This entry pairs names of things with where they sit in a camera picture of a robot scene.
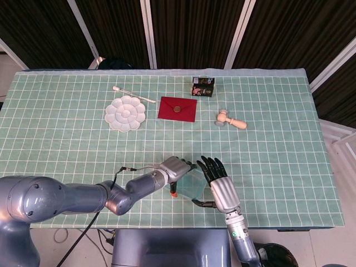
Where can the green checked tablecloth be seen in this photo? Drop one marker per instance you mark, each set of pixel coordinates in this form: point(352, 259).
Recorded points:
point(83, 139)

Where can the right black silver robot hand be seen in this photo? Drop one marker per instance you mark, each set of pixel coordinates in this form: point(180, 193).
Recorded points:
point(224, 192)

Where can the clear plastic food container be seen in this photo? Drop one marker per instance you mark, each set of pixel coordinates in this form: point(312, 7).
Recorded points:
point(185, 193)

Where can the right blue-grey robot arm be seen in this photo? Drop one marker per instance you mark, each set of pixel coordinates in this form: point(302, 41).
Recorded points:
point(242, 239)

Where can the white metal rack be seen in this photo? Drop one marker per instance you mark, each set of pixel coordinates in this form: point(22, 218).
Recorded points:
point(338, 139)

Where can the black object behind table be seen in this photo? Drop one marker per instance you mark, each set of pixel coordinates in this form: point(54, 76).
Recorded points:
point(115, 63)

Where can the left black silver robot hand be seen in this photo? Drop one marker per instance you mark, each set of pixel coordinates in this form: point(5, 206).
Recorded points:
point(173, 168)

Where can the red envelope with gold seal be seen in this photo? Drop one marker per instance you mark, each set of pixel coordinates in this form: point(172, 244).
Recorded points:
point(169, 112)

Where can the clear blue plastic container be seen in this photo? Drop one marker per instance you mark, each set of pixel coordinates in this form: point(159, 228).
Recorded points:
point(193, 183)

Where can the black luncheon meat can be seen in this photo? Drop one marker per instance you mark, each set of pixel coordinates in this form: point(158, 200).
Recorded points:
point(203, 87)

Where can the blue-grey robot torso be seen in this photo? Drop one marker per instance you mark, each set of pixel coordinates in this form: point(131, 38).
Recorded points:
point(169, 247)

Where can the white thin brush stick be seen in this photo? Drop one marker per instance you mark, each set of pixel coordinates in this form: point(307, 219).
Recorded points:
point(133, 94)

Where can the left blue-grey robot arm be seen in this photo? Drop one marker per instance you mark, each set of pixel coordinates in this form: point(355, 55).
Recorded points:
point(41, 197)

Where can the white partition frame post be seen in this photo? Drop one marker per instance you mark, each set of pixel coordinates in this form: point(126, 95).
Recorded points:
point(83, 30)
point(333, 68)
point(239, 33)
point(14, 54)
point(148, 33)

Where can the black waste bin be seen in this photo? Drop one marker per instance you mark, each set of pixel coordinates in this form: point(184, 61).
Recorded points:
point(278, 256)

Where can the white flower-shaped paint palette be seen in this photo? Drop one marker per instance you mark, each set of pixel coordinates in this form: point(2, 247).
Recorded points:
point(125, 113)

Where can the small wooden mallet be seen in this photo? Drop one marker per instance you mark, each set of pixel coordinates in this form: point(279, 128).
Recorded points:
point(232, 121)

